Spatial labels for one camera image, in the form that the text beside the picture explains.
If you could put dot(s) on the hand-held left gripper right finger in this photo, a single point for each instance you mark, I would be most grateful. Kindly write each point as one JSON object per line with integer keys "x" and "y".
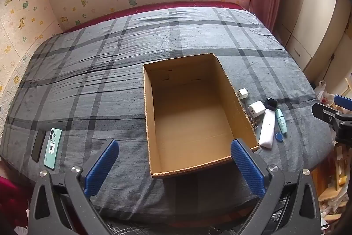
{"x": 246, "y": 166}

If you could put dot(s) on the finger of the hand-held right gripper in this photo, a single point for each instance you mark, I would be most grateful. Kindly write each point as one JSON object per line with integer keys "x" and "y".
{"x": 327, "y": 112}
{"x": 343, "y": 101}

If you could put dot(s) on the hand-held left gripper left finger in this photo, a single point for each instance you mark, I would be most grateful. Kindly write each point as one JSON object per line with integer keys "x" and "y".
{"x": 101, "y": 169}

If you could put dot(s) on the keyring with blue fob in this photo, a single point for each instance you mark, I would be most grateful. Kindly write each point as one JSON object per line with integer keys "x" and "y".
{"x": 279, "y": 138}

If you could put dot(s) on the white remote control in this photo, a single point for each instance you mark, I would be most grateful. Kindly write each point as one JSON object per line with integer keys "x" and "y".
{"x": 268, "y": 127}

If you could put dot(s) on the teal cosmetic bottle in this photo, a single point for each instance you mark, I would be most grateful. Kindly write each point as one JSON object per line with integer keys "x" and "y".
{"x": 281, "y": 120}

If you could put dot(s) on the black round jar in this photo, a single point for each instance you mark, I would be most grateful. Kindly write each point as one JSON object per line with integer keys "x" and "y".
{"x": 271, "y": 103}

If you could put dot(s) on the large white charger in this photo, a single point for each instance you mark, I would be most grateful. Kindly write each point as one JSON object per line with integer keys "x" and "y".
{"x": 257, "y": 108}

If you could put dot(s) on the cardboard box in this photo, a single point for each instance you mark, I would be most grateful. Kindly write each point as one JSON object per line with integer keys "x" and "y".
{"x": 192, "y": 113}

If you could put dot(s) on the white plastic bag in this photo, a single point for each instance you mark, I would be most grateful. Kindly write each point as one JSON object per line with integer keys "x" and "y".
{"x": 323, "y": 91}

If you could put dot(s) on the mint green phone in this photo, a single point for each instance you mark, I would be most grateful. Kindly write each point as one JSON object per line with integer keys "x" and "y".
{"x": 52, "y": 148}

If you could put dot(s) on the pile of wooden pieces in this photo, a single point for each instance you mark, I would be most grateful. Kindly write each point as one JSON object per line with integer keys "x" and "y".
{"x": 330, "y": 191}

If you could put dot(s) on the black phone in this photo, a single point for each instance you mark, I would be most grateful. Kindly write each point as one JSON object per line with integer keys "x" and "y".
{"x": 38, "y": 145}

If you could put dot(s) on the small white charger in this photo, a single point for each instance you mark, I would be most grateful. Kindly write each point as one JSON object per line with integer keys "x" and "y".
{"x": 242, "y": 93}

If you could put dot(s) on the grey plaid bed blanket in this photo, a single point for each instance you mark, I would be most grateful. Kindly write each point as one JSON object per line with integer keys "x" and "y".
{"x": 82, "y": 86}

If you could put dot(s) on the beige wardrobe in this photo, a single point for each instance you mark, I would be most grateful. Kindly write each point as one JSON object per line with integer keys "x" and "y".
{"x": 310, "y": 17}

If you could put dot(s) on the dark red cloth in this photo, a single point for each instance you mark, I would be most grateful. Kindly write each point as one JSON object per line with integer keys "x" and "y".
{"x": 12, "y": 199}

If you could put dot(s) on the red mattress sheet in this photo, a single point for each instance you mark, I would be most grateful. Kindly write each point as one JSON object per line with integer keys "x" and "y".
{"x": 165, "y": 5}

